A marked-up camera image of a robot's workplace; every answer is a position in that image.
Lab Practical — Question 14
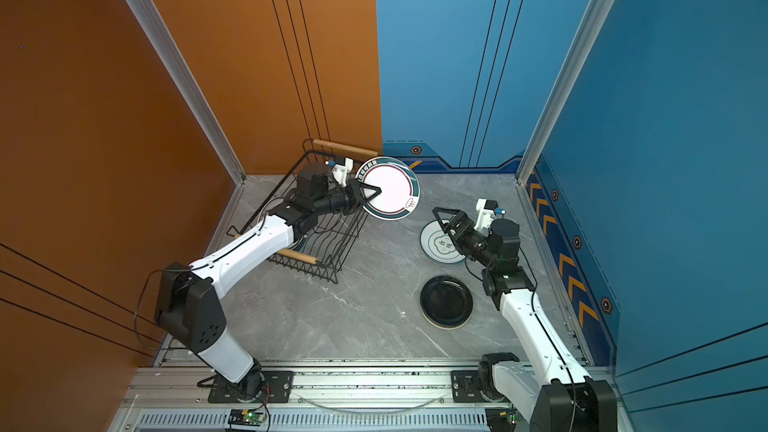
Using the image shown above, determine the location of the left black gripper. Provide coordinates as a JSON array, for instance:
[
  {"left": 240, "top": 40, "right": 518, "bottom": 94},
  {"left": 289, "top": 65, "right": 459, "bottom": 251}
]
[{"left": 311, "top": 179, "right": 380, "bottom": 219}]

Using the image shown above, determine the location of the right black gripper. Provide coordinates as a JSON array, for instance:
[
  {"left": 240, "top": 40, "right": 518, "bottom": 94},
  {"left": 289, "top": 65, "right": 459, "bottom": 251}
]
[{"left": 434, "top": 209, "right": 498, "bottom": 271}]

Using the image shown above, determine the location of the black wire dish rack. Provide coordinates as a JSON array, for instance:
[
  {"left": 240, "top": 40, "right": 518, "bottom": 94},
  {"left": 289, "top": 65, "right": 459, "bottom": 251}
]
[{"left": 226, "top": 138, "right": 378, "bottom": 284}]

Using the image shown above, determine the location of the black plate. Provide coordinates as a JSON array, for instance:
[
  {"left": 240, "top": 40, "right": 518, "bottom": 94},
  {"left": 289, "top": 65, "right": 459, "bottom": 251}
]
[{"left": 419, "top": 275, "right": 474, "bottom": 322}]

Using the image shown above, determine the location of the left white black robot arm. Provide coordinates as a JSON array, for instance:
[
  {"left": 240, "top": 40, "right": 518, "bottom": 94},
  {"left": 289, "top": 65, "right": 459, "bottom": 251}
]
[{"left": 155, "top": 163, "right": 382, "bottom": 401}]

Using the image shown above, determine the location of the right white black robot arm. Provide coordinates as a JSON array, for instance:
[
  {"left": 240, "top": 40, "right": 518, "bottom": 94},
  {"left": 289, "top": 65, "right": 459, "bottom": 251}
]
[{"left": 433, "top": 207, "right": 619, "bottom": 431}]

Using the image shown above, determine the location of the circuit board right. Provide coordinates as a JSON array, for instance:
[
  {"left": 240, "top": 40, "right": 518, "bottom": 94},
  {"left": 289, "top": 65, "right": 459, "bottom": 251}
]
[{"left": 485, "top": 408, "right": 518, "bottom": 432}]

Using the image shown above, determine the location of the green circuit board left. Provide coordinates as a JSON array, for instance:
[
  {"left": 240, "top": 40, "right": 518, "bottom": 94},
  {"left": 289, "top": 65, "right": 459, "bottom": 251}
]
[{"left": 227, "top": 408, "right": 269, "bottom": 431}]

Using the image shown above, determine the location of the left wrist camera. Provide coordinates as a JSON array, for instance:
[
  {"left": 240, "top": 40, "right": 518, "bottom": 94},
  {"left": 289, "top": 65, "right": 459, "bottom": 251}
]
[{"left": 325, "top": 156, "right": 354, "bottom": 188}]

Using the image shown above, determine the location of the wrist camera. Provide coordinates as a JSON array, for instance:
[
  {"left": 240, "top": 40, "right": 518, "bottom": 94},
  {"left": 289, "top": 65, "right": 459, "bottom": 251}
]
[
  {"left": 325, "top": 156, "right": 354, "bottom": 188},
  {"left": 474, "top": 199, "right": 506, "bottom": 235}
]

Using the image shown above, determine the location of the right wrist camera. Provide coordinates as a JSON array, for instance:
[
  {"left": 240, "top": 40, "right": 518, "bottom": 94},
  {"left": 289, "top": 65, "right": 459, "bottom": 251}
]
[{"left": 474, "top": 199, "right": 506, "bottom": 235}]

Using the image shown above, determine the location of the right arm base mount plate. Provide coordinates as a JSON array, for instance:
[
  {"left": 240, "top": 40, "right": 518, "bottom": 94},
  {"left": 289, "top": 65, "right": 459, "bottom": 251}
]
[{"left": 450, "top": 369, "right": 488, "bottom": 404}]

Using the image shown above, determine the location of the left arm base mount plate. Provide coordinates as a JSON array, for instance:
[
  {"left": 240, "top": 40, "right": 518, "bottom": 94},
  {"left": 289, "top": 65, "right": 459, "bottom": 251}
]
[{"left": 198, "top": 370, "right": 295, "bottom": 405}]

